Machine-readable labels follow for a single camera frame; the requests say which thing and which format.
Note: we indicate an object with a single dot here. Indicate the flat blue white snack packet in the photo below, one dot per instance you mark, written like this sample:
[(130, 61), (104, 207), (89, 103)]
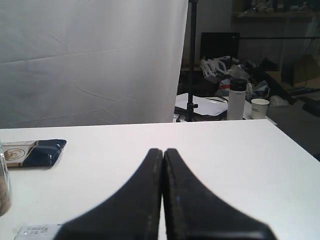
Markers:
[(33, 153)]

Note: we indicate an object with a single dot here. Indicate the white paper cup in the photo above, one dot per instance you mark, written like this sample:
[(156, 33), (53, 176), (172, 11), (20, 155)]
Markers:
[(259, 107)]

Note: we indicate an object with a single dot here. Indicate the white thermos bottle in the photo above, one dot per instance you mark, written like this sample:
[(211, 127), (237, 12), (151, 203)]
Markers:
[(236, 99)]

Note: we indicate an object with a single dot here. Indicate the almond jar with yellow lid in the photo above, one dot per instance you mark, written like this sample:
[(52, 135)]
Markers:
[(5, 185)]

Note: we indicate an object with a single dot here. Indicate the white backdrop cloth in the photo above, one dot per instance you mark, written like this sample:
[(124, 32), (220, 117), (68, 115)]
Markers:
[(89, 62)]

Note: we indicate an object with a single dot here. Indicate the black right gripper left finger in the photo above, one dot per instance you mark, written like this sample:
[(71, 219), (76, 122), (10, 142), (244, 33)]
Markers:
[(132, 213)]

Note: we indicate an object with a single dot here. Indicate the black light stand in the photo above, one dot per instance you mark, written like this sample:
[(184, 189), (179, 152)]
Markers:
[(190, 106)]

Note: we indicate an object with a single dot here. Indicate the black monitor screen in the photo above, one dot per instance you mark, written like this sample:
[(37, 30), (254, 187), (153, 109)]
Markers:
[(219, 44)]

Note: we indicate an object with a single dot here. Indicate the white papers on desk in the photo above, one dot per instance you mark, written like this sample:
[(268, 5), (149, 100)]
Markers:
[(206, 107)]

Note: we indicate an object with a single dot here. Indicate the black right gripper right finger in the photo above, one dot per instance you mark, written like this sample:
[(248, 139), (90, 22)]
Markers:
[(193, 212)]

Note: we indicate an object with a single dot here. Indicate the white blue milk carton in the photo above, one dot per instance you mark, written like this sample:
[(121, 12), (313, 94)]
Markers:
[(38, 232)]

